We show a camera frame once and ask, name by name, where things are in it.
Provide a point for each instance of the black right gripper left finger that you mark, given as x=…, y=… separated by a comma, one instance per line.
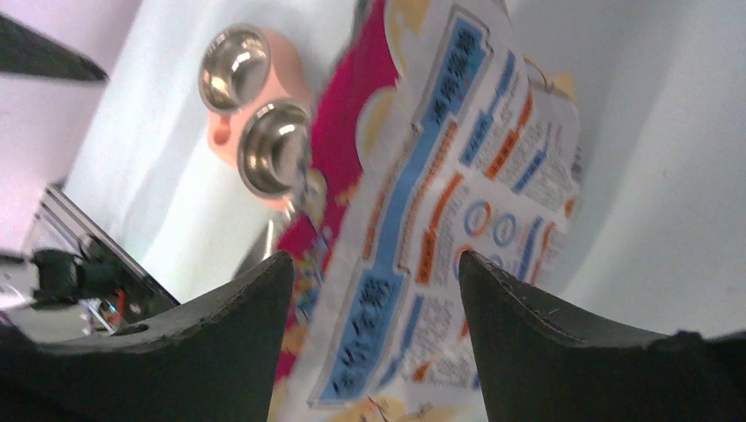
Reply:
x=210, y=359

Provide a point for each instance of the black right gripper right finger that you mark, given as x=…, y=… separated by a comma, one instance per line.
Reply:
x=540, y=358

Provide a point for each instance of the colourful cat food bag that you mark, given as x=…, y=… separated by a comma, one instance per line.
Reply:
x=436, y=136

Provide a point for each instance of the metal food scoop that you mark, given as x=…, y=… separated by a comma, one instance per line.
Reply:
x=266, y=244

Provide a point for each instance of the pink double pet bowl stand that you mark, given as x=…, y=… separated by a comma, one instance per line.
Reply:
x=285, y=81

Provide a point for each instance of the steel bowl near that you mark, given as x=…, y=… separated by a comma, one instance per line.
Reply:
x=273, y=147

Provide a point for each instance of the steel bowl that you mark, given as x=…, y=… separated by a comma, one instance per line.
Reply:
x=234, y=68
x=273, y=147

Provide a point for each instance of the steel bowl far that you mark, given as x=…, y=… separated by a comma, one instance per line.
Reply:
x=234, y=68

